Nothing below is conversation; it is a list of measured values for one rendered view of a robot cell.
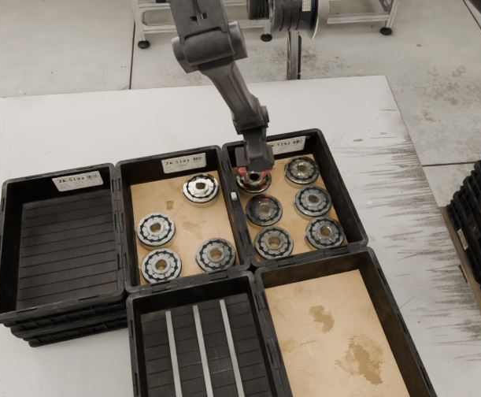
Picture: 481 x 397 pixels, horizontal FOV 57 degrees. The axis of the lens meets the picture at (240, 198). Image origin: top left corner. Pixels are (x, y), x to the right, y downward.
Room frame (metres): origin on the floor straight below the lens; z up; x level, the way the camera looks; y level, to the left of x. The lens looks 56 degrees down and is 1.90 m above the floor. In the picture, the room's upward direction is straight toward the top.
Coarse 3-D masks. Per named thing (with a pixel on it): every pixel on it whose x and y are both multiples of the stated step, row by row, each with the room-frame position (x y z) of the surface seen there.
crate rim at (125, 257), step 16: (128, 160) 0.78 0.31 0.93; (144, 160) 0.78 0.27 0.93; (224, 176) 0.72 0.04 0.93; (240, 224) 0.57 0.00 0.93; (240, 240) 0.53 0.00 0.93; (128, 256) 0.49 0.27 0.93; (128, 272) 0.44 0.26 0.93; (208, 272) 0.44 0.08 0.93; (224, 272) 0.44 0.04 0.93; (128, 288) 0.40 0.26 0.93; (144, 288) 0.40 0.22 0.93
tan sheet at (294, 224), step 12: (312, 156) 0.88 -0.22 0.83; (276, 168) 0.83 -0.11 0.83; (276, 180) 0.79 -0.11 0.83; (276, 192) 0.74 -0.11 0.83; (288, 192) 0.74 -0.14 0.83; (288, 204) 0.70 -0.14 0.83; (288, 216) 0.66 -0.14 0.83; (336, 216) 0.66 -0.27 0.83; (252, 228) 0.62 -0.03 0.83; (288, 228) 0.62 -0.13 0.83; (300, 228) 0.62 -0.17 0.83; (252, 240) 0.58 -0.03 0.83; (300, 240) 0.58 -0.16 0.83; (300, 252) 0.55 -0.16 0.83
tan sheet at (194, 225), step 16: (144, 192) 0.74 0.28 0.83; (160, 192) 0.74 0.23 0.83; (176, 192) 0.74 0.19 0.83; (144, 208) 0.69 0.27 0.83; (160, 208) 0.69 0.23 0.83; (176, 208) 0.69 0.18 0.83; (192, 208) 0.69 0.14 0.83; (208, 208) 0.69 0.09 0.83; (224, 208) 0.69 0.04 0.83; (176, 224) 0.63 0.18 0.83; (192, 224) 0.63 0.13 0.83; (208, 224) 0.63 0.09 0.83; (224, 224) 0.63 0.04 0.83; (176, 240) 0.58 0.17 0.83; (192, 240) 0.58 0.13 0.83; (144, 256) 0.54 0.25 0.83; (192, 256) 0.54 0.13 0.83; (192, 272) 0.49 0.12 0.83
